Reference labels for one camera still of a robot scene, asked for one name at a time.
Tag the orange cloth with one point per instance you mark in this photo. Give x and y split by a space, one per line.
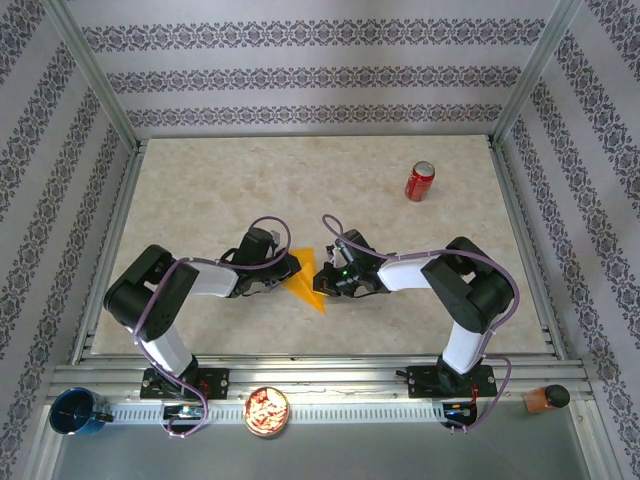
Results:
305 280

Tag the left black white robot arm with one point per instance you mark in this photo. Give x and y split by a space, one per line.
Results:
145 295

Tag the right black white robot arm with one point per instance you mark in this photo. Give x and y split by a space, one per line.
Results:
475 290

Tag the red soda can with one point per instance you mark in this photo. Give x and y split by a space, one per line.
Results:
419 185

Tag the round bowl of red food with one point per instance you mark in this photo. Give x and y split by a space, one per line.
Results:
266 412

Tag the small circuit board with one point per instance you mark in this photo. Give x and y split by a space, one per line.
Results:
182 411
457 411

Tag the blue mug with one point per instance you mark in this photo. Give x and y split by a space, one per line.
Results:
75 412

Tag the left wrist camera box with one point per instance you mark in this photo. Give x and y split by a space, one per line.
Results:
275 235

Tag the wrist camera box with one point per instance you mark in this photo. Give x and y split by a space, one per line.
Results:
275 235
335 254

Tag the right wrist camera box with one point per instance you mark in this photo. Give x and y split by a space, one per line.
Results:
335 254

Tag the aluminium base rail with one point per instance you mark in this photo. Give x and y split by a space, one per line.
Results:
320 377

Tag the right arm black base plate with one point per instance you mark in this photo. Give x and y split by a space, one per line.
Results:
422 382

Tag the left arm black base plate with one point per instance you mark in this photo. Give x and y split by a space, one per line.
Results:
215 382

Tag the aluminium side rail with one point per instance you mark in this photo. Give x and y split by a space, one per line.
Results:
125 200
512 200

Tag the aluminium frame post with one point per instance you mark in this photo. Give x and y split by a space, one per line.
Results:
532 75
95 75

